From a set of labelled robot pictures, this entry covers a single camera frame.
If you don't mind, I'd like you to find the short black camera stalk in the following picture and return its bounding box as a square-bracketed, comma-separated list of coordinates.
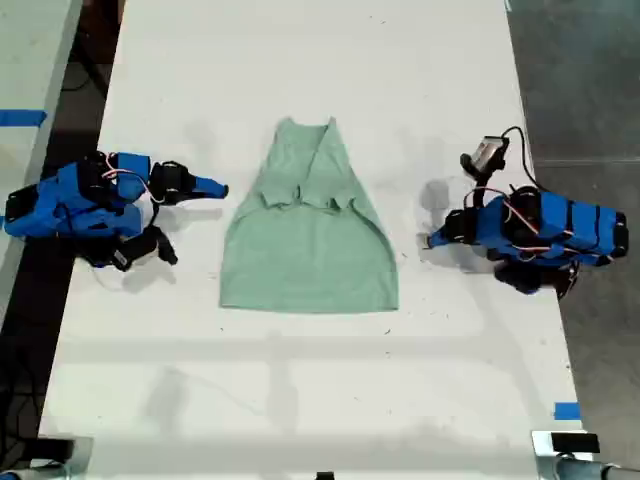
[473, 169, 504, 202]
[147, 199, 180, 266]

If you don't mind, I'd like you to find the black camera cable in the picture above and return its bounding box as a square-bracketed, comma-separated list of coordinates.
[501, 125, 537, 194]

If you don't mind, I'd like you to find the small blue tape piece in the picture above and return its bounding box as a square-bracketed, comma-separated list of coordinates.
[553, 401, 583, 422]

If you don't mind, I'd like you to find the thin black floor cable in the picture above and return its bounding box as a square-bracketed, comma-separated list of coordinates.
[62, 47, 109, 99]

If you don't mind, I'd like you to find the black camera box silver face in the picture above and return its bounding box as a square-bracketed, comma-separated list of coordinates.
[459, 134, 511, 177]

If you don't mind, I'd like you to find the grey metal tube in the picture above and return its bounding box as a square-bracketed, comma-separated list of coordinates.
[554, 457, 640, 480]

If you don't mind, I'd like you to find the metal corner bracket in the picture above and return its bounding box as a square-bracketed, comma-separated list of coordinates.
[530, 430, 602, 480]
[63, 435, 95, 480]

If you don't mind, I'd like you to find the black camera box with label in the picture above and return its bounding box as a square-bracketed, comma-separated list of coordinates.
[112, 233, 162, 272]

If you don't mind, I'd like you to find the small black box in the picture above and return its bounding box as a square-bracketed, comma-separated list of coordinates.
[35, 436, 76, 462]
[550, 433, 601, 454]

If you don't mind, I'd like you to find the long blue tape strip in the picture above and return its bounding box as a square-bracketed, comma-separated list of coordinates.
[0, 109, 48, 128]

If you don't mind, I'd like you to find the pale green T-shirt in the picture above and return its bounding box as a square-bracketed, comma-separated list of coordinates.
[218, 117, 401, 315]

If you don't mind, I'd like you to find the white side table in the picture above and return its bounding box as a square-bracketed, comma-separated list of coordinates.
[0, 0, 84, 321]

